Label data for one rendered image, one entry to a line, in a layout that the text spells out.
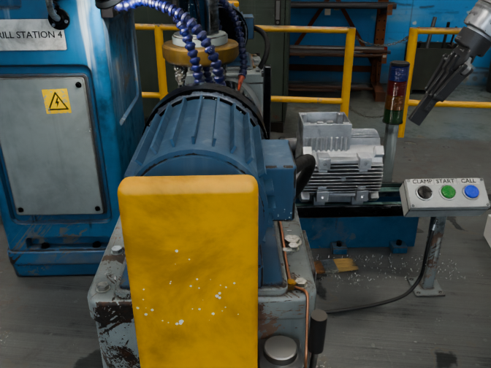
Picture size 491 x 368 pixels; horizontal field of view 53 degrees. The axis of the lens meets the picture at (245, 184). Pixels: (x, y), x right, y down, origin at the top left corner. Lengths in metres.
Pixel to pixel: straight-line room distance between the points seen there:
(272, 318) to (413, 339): 0.55
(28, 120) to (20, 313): 0.43
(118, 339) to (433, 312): 0.76
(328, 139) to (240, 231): 0.81
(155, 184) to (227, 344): 0.20
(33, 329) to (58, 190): 0.31
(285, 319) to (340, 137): 0.70
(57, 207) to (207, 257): 0.78
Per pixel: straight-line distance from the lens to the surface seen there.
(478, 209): 1.16
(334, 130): 1.25
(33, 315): 1.24
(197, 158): 0.51
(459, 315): 1.23
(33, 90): 1.13
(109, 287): 0.65
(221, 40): 1.18
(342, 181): 1.26
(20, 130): 1.17
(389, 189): 1.46
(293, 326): 0.65
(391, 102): 1.62
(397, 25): 6.27
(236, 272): 0.50
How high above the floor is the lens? 1.55
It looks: 26 degrees down
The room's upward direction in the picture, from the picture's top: straight up
